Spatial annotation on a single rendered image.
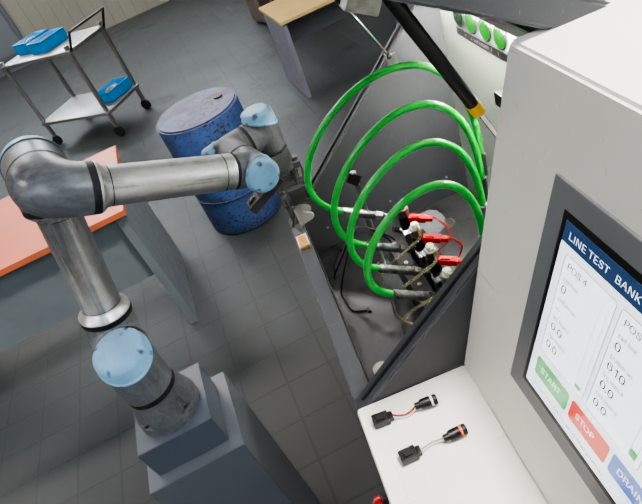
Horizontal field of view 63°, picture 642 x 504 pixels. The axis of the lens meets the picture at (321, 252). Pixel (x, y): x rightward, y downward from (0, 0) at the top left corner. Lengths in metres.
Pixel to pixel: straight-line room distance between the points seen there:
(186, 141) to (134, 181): 1.99
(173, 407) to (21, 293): 1.64
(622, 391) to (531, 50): 0.38
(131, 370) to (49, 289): 1.64
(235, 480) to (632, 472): 0.96
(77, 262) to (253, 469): 0.65
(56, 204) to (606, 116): 0.81
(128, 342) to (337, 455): 1.17
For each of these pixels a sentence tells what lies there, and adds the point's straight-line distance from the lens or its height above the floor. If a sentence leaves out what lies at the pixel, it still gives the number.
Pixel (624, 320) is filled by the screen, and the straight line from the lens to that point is 0.61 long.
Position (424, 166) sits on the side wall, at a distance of 1.55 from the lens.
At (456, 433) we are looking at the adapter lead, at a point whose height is 1.00.
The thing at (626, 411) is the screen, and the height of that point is 1.27.
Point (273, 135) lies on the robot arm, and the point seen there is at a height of 1.30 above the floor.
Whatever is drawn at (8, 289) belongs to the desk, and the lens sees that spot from 2.77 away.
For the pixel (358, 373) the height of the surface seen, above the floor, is 0.95.
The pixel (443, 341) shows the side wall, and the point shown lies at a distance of 0.97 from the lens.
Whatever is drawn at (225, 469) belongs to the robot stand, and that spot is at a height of 0.75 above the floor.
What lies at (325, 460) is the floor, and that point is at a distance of 2.15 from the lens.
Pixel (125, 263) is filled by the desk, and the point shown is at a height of 0.49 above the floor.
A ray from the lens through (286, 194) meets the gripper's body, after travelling 1.32.
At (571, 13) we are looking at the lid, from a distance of 0.72.
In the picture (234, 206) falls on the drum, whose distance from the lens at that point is 3.17.
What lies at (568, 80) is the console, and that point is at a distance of 0.62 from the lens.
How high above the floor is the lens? 1.83
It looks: 39 degrees down
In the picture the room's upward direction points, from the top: 23 degrees counter-clockwise
